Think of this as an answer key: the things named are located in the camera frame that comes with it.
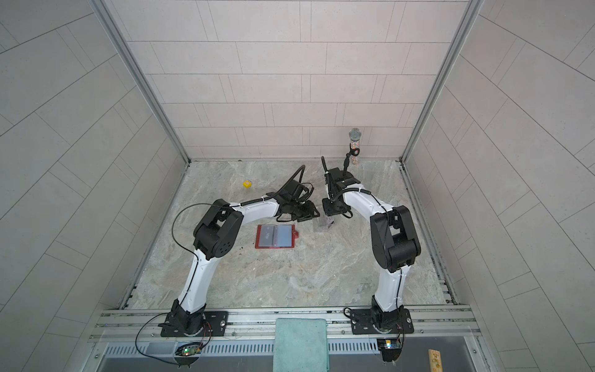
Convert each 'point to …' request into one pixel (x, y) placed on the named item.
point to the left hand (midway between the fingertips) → (323, 212)
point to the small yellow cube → (247, 184)
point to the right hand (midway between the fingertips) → (330, 209)
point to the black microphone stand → (355, 152)
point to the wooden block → (435, 360)
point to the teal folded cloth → (300, 345)
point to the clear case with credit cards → (321, 224)
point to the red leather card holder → (276, 236)
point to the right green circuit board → (390, 349)
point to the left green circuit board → (188, 349)
